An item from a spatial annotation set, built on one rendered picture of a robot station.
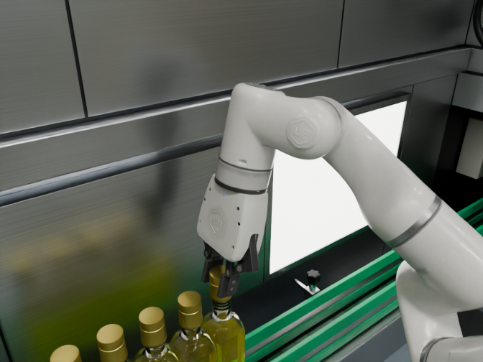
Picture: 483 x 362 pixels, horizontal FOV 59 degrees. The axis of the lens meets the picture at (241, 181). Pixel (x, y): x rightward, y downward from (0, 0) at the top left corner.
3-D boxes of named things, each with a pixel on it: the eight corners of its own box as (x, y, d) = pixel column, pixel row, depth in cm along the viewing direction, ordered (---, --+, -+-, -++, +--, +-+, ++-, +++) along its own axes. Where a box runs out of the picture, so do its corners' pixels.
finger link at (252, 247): (239, 211, 59) (221, 233, 63) (263, 261, 56) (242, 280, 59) (246, 210, 60) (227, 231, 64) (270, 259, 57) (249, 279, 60)
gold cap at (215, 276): (223, 283, 68) (223, 261, 66) (237, 295, 66) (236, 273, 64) (205, 292, 66) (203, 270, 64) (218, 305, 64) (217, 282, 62)
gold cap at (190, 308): (195, 309, 66) (193, 286, 64) (207, 322, 63) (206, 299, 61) (174, 319, 64) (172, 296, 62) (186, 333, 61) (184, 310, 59)
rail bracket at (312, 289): (298, 302, 101) (302, 256, 95) (320, 320, 96) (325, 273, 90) (285, 310, 99) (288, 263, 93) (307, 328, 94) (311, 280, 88)
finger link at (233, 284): (224, 256, 61) (215, 296, 63) (237, 267, 59) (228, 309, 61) (241, 253, 63) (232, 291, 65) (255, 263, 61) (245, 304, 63)
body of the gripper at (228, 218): (200, 162, 61) (187, 233, 64) (244, 189, 53) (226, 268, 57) (241, 162, 65) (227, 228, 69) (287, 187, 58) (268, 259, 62)
